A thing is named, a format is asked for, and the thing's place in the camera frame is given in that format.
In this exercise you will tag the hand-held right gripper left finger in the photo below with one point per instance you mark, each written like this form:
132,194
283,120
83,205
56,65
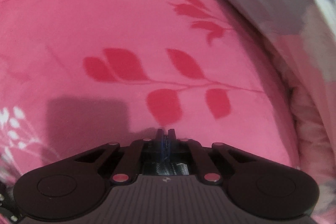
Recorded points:
159,142

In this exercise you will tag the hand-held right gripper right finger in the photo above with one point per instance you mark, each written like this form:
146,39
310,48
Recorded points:
172,142

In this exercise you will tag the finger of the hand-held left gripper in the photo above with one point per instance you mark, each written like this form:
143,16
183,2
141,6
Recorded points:
6,203

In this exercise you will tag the pink floral bed blanket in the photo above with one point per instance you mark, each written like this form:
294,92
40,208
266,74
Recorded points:
105,16

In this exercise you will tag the pink grey floral quilt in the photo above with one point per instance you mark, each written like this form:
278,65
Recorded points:
302,29

